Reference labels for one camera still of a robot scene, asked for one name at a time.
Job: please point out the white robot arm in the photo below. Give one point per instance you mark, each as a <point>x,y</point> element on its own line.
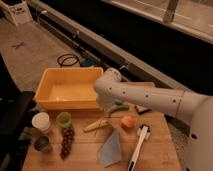
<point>193,109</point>

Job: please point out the green plastic cup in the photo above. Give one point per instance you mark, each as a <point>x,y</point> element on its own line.
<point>63,119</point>

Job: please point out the white paper cup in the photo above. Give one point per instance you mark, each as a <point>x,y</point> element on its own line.
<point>41,121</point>

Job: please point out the small metal cup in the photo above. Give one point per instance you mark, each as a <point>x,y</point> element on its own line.
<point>42,144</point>

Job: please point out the green toy pepper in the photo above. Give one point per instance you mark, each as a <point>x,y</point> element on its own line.
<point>116,108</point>

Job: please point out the blue object on floor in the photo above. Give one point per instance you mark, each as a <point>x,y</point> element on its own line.
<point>87,63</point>

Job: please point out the orange toy peach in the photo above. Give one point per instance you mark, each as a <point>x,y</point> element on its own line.
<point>127,122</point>

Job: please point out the brown black whiteboard eraser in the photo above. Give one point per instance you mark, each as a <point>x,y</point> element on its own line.
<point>141,110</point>

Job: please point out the yellow plastic tub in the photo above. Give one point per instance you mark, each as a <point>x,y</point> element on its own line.
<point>68,88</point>

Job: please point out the bunch of dark grapes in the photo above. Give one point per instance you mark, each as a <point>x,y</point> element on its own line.
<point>68,136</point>

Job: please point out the blue folded cloth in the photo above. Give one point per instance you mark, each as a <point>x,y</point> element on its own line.
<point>110,152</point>

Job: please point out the black chair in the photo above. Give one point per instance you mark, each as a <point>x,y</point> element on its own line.
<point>15,115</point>

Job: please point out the white storage crate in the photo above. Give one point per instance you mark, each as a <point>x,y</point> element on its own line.
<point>18,13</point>

